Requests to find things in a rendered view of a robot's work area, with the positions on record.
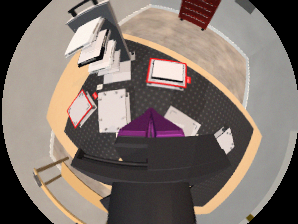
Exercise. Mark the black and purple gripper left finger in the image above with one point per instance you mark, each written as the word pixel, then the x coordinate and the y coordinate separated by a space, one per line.
pixel 138 127

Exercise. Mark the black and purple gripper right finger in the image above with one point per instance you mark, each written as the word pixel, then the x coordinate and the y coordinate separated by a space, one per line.
pixel 163 127

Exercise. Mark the grey rectangular frame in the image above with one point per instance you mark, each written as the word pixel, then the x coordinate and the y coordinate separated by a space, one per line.
pixel 189 126

